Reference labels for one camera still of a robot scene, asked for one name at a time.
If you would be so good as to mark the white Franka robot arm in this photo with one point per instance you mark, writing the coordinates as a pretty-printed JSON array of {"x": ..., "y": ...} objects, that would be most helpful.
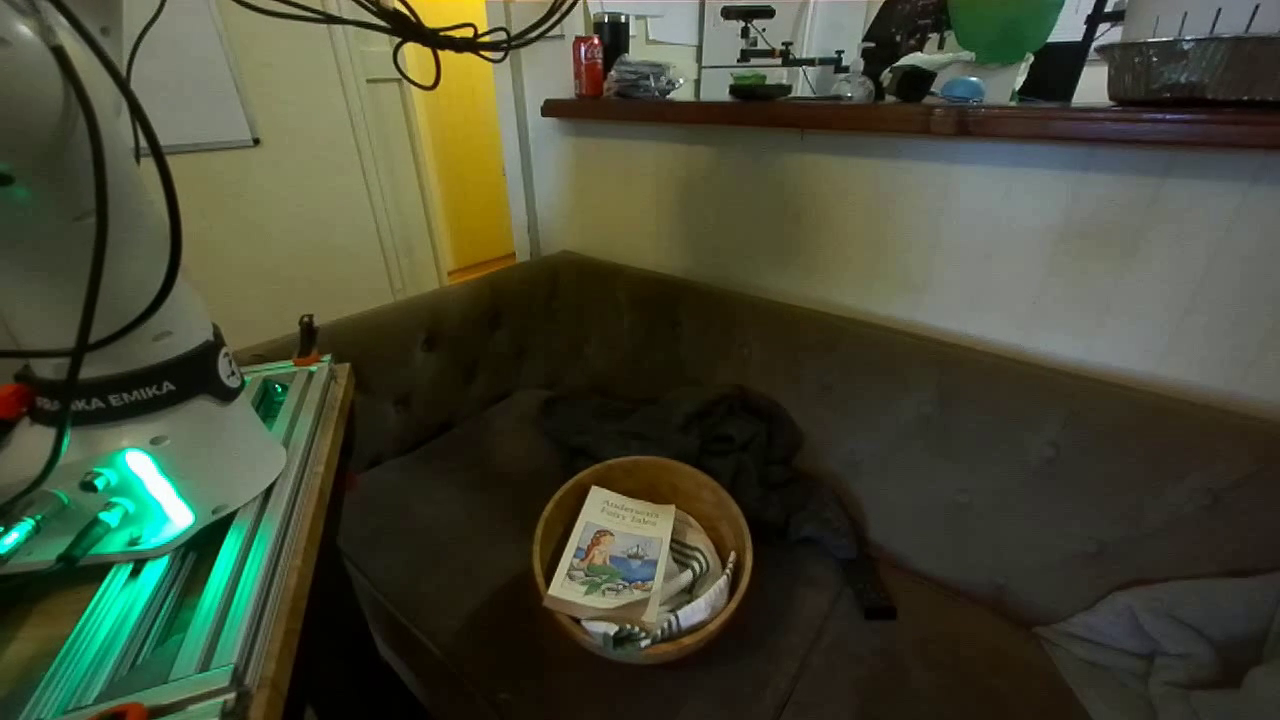
[{"x": 133, "y": 424}]

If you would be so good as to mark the round wooden bowl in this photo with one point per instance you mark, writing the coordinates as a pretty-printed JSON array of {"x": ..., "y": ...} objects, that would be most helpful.
[{"x": 661, "y": 483}]

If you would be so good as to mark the dark fleece cloth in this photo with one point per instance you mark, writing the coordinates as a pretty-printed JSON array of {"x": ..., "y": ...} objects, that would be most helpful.
[{"x": 748, "y": 444}]

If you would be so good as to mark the white striped items in bowl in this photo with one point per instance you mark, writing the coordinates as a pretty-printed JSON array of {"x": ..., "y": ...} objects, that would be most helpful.
[{"x": 689, "y": 594}]

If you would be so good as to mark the dark brown couch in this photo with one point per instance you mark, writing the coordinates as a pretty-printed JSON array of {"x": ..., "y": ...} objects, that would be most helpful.
[{"x": 921, "y": 511}]

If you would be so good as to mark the grey pillow on couch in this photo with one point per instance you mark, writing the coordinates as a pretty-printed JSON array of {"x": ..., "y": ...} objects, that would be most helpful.
[{"x": 1186, "y": 650}]

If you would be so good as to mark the illustrated paperback book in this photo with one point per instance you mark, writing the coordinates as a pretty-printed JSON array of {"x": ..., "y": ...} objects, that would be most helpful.
[{"x": 612, "y": 557}]

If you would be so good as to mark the red can on shelf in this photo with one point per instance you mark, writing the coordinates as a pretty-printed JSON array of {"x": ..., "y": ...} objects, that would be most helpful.
[{"x": 590, "y": 65}]

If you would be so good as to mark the green balloon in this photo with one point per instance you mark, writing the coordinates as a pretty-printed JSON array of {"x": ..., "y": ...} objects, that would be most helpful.
[{"x": 1000, "y": 28}]

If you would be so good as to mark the metal dish rack tray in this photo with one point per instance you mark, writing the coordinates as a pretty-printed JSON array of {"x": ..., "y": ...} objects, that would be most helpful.
[{"x": 1202, "y": 71}]

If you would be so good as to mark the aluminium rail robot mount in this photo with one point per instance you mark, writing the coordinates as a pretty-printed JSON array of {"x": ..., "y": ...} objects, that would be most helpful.
[{"x": 207, "y": 629}]

